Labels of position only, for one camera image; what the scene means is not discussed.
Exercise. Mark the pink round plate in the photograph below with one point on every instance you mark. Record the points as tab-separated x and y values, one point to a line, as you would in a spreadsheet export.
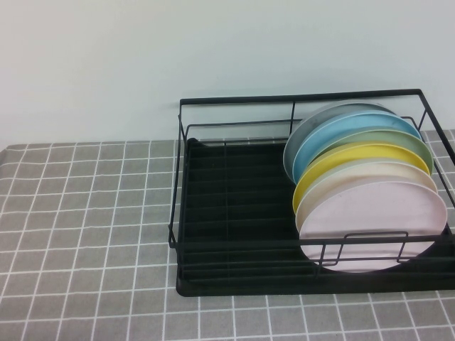
373	213

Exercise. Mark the grey round plate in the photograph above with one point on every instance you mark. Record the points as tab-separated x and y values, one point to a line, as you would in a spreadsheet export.
305	129

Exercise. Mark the black plastic drip tray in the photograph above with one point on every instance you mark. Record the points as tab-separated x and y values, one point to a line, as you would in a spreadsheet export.
241	184

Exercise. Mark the green round plate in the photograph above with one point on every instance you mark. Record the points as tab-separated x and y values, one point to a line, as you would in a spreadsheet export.
391	138

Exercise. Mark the blue round plate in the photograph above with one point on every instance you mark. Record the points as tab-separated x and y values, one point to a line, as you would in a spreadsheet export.
337	138

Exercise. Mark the white round plate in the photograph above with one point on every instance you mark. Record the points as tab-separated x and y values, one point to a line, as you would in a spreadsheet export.
337	181

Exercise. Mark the grey checked tablecloth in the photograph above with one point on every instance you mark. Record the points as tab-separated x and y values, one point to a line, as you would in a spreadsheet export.
106	213

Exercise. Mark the yellow round plate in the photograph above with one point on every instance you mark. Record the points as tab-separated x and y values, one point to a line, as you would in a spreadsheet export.
355	154

